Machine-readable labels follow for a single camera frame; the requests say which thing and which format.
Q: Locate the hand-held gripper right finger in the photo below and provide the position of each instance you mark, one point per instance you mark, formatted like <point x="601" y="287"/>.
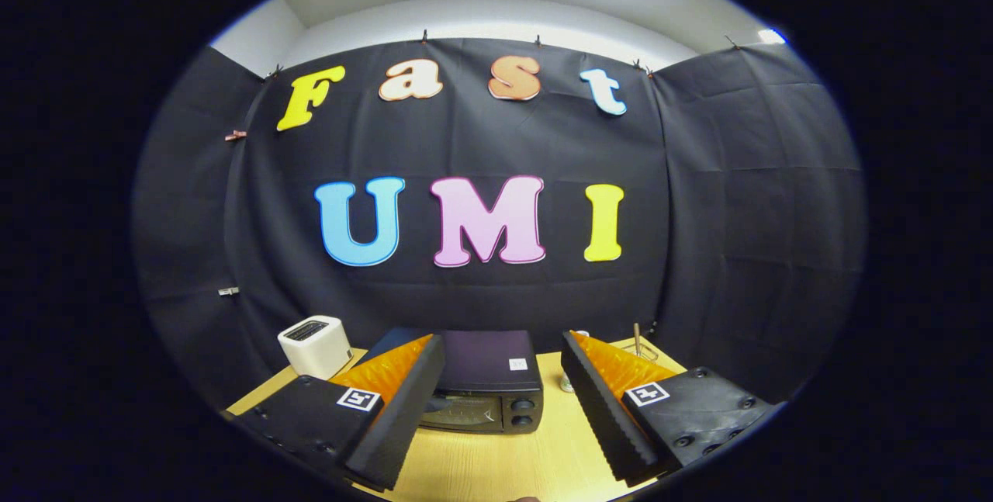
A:
<point x="601" y="409"/>

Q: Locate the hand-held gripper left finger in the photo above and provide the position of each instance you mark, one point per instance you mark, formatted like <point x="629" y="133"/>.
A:
<point x="403" y="409"/>

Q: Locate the black toaster oven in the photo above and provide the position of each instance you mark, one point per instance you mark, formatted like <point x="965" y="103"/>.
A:
<point x="489" y="358"/>

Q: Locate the white bread toaster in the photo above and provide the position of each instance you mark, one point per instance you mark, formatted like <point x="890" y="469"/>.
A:
<point x="314" y="351"/>

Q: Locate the white green drink bottle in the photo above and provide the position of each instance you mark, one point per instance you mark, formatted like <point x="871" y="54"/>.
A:
<point x="582" y="332"/>

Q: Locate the wooden stick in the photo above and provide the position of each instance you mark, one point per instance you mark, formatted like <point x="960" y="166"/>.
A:
<point x="636" y="335"/>

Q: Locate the black backdrop cloth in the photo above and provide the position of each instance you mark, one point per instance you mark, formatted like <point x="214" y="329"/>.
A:
<point x="481" y="137"/>

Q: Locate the ceiling light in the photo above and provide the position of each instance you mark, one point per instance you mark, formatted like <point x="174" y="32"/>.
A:
<point x="772" y="36"/>

